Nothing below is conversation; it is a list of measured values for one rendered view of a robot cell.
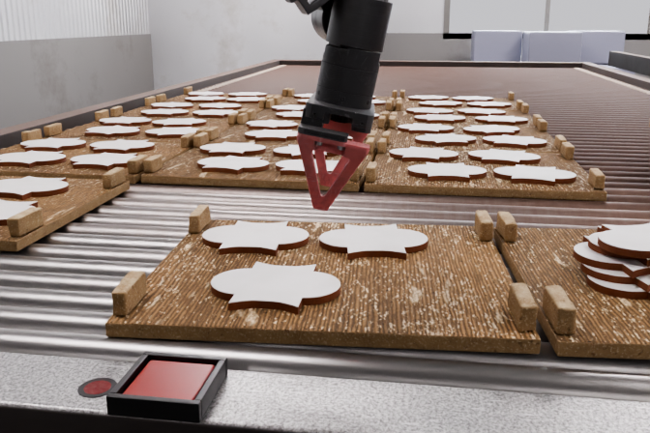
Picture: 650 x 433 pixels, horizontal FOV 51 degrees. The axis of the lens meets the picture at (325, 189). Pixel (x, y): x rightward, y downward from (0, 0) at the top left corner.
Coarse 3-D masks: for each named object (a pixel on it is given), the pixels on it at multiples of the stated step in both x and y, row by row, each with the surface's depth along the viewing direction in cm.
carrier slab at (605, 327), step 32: (512, 256) 83; (544, 256) 83; (544, 288) 73; (576, 288) 73; (544, 320) 67; (576, 320) 66; (608, 320) 66; (640, 320) 66; (576, 352) 62; (608, 352) 61; (640, 352) 61
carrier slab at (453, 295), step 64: (192, 256) 83; (256, 256) 83; (320, 256) 83; (448, 256) 83; (128, 320) 66; (192, 320) 66; (256, 320) 66; (320, 320) 66; (384, 320) 66; (448, 320) 66; (512, 320) 66
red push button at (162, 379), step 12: (144, 372) 57; (156, 372) 57; (168, 372) 57; (180, 372) 57; (192, 372) 57; (204, 372) 57; (132, 384) 56; (144, 384) 56; (156, 384) 56; (168, 384) 56; (180, 384) 56; (192, 384) 56; (156, 396) 54; (168, 396) 54; (180, 396) 54; (192, 396) 54
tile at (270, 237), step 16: (240, 224) 93; (256, 224) 93; (272, 224) 93; (208, 240) 87; (224, 240) 87; (240, 240) 87; (256, 240) 87; (272, 240) 87; (288, 240) 87; (304, 240) 87
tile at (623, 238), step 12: (612, 228) 79; (624, 228) 79; (636, 228) 79; (648, 228) 79; (600, 240) 75; (612, 240) 75; (624, 240) 75; (636, 240) 75; (648, 240) 75; (612, 252) 74; (624, 252) 73; (636, 252) 72; (648, 252) 72
